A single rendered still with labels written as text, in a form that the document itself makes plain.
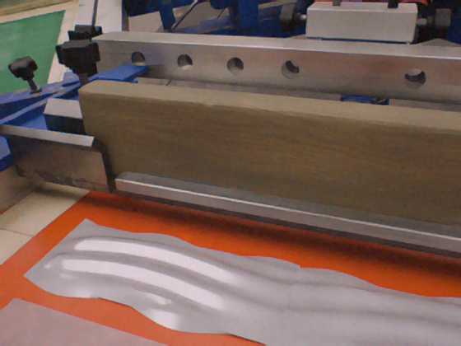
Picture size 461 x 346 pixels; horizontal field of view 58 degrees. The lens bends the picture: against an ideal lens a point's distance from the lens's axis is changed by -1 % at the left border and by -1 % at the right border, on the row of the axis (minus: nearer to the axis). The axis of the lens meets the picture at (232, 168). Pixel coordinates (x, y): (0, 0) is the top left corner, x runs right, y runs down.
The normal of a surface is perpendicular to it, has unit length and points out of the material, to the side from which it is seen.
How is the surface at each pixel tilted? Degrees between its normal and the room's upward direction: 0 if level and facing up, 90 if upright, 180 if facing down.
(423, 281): 16
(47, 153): 74
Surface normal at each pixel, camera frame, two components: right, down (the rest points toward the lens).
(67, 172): -0.34, 0.47
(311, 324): -0.09, -0.45
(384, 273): -0.04, -0.87
